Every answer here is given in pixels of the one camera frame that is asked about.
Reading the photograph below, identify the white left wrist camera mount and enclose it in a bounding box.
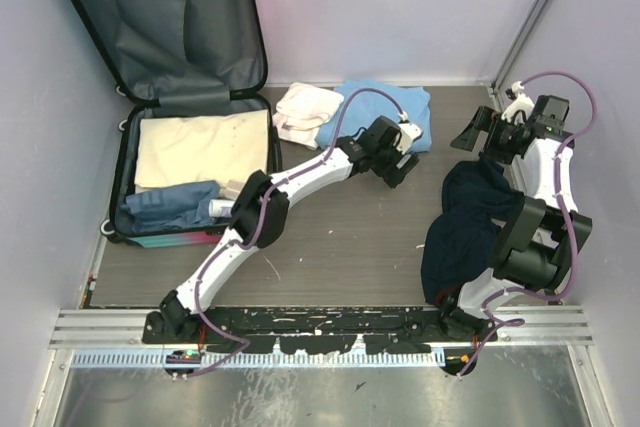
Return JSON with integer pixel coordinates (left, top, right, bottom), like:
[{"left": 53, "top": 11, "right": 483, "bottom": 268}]
[{"left": 392, "top": 120, "right": 423, "bottom": 154}]

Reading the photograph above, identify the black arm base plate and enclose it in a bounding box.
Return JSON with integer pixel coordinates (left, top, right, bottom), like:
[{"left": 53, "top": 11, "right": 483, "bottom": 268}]
[{"left": 142, "top": 307, "right": 497, "bottom": 355}]

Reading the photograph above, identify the clear plastic cup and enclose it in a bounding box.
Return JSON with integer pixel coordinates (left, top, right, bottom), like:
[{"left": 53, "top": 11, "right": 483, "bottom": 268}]
[{"left": 220, "top": 180, "right": 245, "bottom": 200}]

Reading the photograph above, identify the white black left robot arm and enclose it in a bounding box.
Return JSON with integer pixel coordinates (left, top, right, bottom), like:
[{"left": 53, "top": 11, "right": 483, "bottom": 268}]
[{"left": 147, "top": 116, "right": 423, "bottom": 343}]

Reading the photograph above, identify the pink white folded garment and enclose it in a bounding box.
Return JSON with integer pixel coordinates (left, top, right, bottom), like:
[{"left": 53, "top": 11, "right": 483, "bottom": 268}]
[{"left": 273, "top": 82, "right": 344, "bottom": 150}]

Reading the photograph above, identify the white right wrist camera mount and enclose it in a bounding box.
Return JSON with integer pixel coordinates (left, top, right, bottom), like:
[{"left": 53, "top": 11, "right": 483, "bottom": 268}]
[{"left": 501, "top": 81, "right": 534, "bottom": 124}]

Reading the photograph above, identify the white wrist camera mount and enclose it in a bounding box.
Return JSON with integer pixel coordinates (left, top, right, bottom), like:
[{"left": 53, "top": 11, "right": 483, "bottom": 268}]
[
  {"left": 501, "top": 81, "right": 534, "bottom": 124},
  {"left": 392, "top": 120, "right": 423, "bottom": 154}
]

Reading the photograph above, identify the beige cloth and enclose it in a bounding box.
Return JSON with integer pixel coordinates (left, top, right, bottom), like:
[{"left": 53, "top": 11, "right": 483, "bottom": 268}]
[{"left": 134, "top": 110, "right": 269, "bottom": 192}]

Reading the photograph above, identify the white slotted cable duct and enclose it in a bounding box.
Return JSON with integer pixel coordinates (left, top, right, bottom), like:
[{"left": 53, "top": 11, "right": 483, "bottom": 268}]
[{"left": 70, "top": 348, "right": 445, "bottom": 369}]

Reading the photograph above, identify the blue folded shirt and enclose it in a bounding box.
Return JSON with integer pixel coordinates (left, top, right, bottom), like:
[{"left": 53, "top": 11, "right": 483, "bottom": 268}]
[{"left": 314, "top": 80, "right": 432, "bottom": 153}]

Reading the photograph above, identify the aluminium corner post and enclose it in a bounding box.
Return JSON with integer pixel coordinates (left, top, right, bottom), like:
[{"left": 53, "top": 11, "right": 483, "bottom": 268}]
[{"left": 490, "top": 0, "right": 553, "bottom": 93}]

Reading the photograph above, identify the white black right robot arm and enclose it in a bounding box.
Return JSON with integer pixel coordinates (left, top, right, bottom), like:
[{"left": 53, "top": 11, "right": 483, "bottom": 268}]
[{"left": 438, "top": 93, "right": 593, "bottom": 341}]

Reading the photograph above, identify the aluminium frame rail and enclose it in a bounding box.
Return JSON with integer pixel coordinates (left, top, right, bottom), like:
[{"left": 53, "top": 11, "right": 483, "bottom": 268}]
[{"left": 49, "top": 305, "right": 594, "bottom": 348}]

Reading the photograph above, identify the white plastic bottle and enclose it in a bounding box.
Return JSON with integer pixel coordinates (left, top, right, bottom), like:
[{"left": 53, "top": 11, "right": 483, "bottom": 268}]
[{"left": 208, "top": 198, "right": 235, "bottom": 218}]

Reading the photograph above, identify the navy garment with red trim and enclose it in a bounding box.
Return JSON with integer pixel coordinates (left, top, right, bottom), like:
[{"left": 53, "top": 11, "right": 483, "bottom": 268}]
[{"left": 420, "top": 157, "right": 522, "bottom": 306}]

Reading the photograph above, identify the dark blue patterned cloth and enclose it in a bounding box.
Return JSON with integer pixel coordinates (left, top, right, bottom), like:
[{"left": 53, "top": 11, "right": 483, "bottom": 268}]
[{"left": 121, "top": 181, "right": 230, "bottom": 234}]

